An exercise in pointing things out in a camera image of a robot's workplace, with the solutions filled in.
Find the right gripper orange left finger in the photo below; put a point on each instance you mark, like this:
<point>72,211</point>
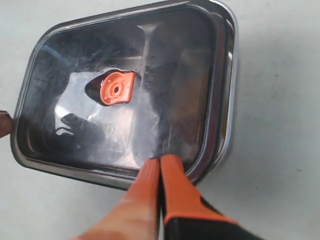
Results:
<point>136,217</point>

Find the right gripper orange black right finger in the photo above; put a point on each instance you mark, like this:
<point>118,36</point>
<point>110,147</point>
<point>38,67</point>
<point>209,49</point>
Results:
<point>187,215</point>

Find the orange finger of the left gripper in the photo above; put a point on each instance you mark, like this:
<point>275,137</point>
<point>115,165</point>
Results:
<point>6,123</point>

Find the dark transparent lid orange seal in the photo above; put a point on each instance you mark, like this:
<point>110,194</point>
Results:
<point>125,100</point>

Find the steel lunch box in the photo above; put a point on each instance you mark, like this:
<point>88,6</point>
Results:
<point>231,75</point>

